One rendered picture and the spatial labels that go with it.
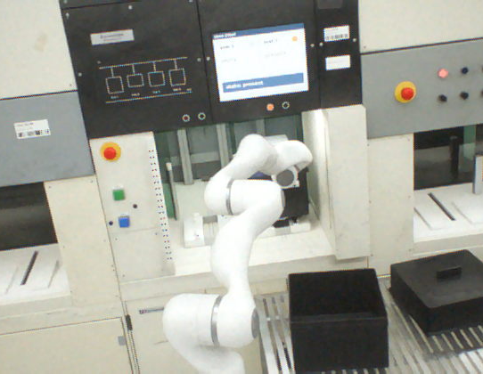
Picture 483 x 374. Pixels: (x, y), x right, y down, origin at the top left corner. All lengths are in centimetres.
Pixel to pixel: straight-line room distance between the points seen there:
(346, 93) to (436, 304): 71
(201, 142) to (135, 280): 95
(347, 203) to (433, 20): 64
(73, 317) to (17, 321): 19
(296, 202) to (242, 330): 101
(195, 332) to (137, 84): 86
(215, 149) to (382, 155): 107
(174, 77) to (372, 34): 63
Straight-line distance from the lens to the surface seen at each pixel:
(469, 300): 213
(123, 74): 208
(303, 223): 251
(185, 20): 204
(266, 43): 207
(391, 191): 230
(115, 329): 245
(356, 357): 197
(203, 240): 249
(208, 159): 309
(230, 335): 153
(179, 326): 157
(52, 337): 249
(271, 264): 233
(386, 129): 221
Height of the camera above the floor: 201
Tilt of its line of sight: 23 degrees down
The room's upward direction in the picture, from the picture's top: 7 degrees counter-clockwise
